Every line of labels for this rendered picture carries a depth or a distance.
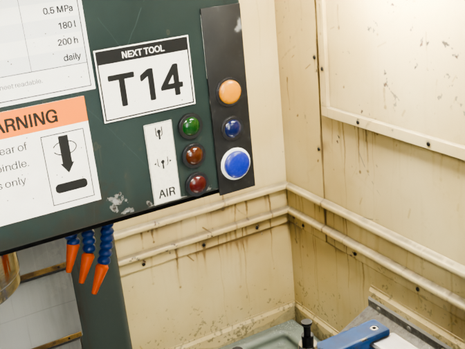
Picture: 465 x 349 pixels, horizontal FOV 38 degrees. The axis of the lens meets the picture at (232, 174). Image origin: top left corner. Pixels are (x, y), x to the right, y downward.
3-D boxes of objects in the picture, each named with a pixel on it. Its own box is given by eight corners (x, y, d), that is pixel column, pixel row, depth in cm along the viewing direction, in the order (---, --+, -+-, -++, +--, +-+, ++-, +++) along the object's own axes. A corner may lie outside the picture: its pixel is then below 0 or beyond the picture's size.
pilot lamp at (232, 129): (243, 136, 73) (241, 116, 72) (225, 140, 72) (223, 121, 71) (241, 135, 74) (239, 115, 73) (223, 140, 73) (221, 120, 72)
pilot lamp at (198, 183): (209, 192, 73) (207, 172, 72) (190, 197, 72) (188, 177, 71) (206, 190, 73) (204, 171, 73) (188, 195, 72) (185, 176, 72)
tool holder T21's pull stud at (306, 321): (310, 338, 96) (309, 316, 95) (315, 344, 95) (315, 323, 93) (299, 341, 96) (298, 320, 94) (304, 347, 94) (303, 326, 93)
